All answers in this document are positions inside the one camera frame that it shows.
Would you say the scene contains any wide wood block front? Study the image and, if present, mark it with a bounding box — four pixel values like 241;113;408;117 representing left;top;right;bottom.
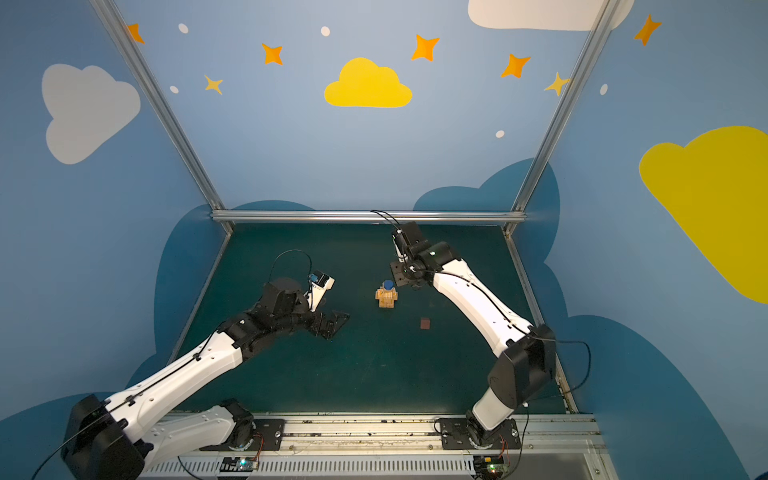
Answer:
376;289;398;308

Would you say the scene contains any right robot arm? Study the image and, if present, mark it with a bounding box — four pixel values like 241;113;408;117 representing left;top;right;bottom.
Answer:
390;222;556;448

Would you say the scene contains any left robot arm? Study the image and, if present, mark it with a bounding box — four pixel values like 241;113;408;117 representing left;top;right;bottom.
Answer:
60;271;348;479

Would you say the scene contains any rear horizontal aluminium bar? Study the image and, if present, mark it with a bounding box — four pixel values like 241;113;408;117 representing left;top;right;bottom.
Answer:
211;210;526;224

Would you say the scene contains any left controller board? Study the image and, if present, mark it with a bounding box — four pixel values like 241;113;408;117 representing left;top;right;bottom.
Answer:
219;457;259;473

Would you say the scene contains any controller board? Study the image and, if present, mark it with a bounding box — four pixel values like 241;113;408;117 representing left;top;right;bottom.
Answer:
473;456;509;480
219;457;259;473

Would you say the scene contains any right controller board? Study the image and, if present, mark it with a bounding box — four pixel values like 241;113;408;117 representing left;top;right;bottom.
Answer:
473;456;509;480

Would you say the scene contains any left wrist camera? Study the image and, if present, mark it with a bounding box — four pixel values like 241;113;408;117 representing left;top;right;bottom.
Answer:
305;270;335;312

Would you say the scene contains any right diagonal aluminium post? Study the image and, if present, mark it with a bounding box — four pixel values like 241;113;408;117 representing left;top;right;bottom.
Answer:
504;0;622;240

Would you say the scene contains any diagonal aluminium post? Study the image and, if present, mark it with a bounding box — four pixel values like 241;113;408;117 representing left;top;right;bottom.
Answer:
504;0;622;240
90;0;225;213

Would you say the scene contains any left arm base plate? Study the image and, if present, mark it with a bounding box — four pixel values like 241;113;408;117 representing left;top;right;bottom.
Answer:
242;418;286;452

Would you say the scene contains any aluminium rail front frame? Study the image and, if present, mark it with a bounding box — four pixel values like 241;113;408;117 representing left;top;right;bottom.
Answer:
140;413;618;479

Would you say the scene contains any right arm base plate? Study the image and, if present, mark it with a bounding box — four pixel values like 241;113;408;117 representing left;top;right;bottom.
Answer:
435;417;522;450

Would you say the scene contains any left diagonal aluminium post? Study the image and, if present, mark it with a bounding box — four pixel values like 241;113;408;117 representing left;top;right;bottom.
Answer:
90;0;225;213

